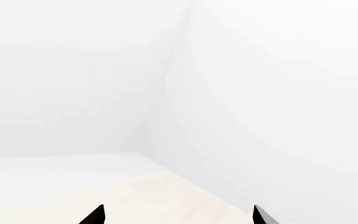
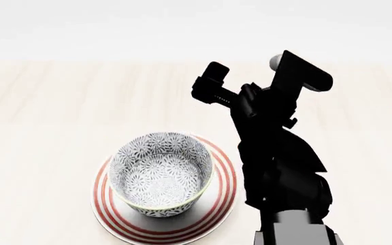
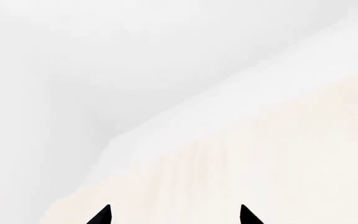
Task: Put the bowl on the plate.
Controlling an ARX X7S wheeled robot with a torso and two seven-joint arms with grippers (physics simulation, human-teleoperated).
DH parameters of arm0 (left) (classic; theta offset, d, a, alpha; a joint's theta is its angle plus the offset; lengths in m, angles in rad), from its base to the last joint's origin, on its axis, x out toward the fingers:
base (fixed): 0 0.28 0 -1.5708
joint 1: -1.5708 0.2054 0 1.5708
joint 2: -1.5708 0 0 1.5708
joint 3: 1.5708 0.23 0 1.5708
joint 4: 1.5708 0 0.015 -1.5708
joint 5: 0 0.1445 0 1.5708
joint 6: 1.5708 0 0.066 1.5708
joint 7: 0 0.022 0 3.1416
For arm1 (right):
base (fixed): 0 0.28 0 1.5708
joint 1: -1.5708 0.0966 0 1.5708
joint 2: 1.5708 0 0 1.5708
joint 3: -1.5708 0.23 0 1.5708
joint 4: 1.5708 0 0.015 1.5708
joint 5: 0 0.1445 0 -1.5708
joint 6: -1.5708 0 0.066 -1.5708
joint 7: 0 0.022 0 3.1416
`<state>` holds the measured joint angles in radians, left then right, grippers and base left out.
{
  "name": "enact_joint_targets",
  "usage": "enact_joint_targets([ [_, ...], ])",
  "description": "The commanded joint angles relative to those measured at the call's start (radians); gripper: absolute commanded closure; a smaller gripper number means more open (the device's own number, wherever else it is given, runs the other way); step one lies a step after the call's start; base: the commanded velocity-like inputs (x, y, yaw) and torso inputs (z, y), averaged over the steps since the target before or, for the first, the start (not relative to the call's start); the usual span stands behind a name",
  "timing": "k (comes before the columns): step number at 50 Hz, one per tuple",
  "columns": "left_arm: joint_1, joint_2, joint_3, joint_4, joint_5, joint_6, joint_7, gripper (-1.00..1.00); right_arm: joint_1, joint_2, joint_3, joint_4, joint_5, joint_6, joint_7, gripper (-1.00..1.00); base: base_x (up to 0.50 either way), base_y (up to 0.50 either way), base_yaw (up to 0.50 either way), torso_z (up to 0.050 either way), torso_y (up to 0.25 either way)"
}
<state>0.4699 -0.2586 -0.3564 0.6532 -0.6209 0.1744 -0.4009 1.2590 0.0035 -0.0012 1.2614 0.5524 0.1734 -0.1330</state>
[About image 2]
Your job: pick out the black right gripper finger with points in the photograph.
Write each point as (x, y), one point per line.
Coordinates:
(213, 81)
(249, 100)

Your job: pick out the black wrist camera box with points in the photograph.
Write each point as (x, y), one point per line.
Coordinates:
(301, 72)

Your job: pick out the blue white floral bowl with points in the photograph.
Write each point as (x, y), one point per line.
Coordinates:
(162, 176)

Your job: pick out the white plate with red rings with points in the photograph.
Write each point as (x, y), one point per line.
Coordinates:
(216, 204)

